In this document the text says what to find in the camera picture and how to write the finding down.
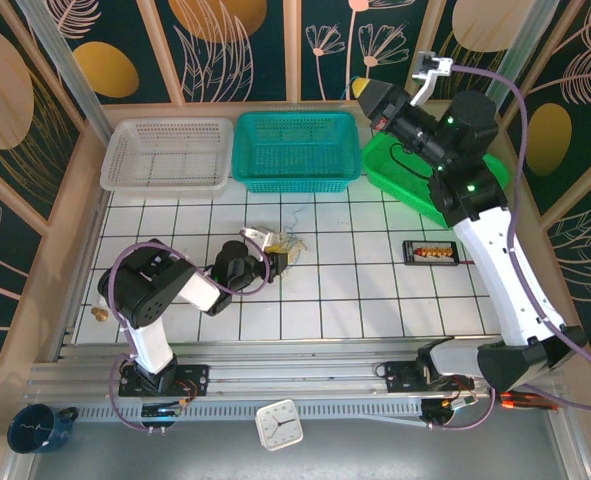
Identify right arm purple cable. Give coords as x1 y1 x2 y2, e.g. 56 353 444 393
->
449 62 591 432

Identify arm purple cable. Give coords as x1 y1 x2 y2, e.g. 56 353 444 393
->
108 238 272 432
449 62 591 432

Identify aluminium frame post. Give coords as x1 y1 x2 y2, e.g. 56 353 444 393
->
484 0 569 116
14 0 112 146

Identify aluminium mounting rail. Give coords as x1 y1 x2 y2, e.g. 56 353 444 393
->
24 334 566 402

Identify green plastic mesh basket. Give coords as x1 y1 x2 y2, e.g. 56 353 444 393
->
360 132 517 230

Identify white plastic mesh basket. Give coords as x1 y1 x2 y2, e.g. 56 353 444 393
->
98 117 235 199

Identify small controller board with wires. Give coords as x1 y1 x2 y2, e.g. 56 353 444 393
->
421 394 482 427
142 398 189 420

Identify dark blue mug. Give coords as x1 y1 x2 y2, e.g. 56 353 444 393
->
7 403 79 455

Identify grey slotted cable duct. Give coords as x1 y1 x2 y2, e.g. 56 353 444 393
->
74 402 481 425

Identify teal plastic mesh basket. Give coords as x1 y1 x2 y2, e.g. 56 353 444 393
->
230 110 362 195

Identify orange black pliers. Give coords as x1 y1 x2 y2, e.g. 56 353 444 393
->
499 392 559 412

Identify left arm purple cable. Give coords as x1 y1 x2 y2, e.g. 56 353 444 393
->
108 238 272 432

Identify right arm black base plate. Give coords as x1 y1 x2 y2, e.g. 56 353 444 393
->
374 358 476 394

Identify white square clock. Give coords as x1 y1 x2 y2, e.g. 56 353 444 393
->
254 398 305 452

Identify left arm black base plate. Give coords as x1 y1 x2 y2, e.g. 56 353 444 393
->
118 363 211 399

